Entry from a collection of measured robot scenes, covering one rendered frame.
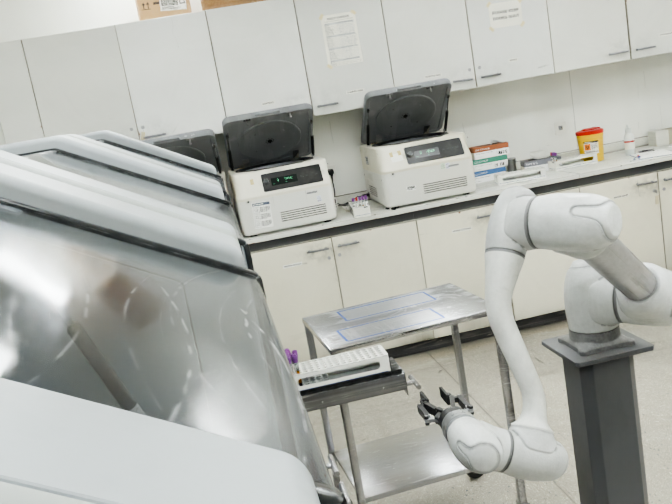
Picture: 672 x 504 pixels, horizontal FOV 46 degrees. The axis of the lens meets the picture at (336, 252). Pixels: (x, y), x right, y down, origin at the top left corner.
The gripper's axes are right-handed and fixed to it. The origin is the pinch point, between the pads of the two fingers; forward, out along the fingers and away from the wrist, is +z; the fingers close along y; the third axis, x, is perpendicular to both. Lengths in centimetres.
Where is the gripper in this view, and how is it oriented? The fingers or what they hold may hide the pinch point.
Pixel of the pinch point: (434, 397)
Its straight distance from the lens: 224.1
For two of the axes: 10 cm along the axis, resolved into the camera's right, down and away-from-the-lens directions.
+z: -1.6, -1.6, 9.7
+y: -9.7, 2.0, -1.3
